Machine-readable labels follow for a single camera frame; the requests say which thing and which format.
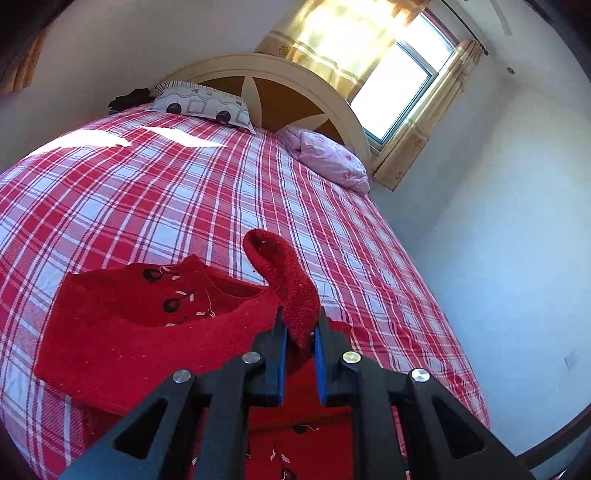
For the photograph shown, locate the grey patterned pillow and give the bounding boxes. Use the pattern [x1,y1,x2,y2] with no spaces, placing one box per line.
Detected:
[146,81,257,136]

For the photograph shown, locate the pink crumpled pillow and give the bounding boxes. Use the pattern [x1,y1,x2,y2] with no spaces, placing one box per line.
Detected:
[276,124,372,195]

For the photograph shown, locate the yellow curtain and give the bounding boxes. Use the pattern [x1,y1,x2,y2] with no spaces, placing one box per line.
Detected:
[255,0,489,192]

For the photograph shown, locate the cream wooden headboard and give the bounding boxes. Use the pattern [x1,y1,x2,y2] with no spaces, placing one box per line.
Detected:
[161,52,373,165]

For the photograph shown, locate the dark door frame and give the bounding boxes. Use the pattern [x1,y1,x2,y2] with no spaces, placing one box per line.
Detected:
[517,401,591,472]

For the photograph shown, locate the curtain rod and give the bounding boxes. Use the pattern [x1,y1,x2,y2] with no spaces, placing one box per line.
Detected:
[438,0,490,57]

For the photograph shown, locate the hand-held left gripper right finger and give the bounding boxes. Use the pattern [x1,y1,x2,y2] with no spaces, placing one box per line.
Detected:
[313,308,536,480]

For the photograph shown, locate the red plaid bed sheet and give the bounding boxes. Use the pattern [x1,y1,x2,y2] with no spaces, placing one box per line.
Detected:
[0,103,492,480]

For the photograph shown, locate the red knitted sweater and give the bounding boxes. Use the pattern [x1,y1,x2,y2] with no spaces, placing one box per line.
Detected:
[33,229,409,480]

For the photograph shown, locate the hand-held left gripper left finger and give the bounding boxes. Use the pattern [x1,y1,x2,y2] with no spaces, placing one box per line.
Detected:
[59,305,290,480]

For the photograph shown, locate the dark clothes pile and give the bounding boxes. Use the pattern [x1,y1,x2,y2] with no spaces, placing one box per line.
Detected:
[107,89,151,113]

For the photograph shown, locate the window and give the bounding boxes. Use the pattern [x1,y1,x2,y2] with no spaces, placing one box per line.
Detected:
[349,11,460,149]

